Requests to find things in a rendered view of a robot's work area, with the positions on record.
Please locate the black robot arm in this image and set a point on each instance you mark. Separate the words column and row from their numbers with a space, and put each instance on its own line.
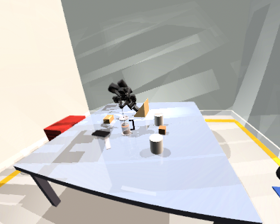
column 122, row 88

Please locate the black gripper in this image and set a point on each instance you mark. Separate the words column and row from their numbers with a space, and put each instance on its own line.
column 126, row 98

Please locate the grey cylinder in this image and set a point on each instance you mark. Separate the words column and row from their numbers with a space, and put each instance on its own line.
column 158, row 119
column 156, row 144

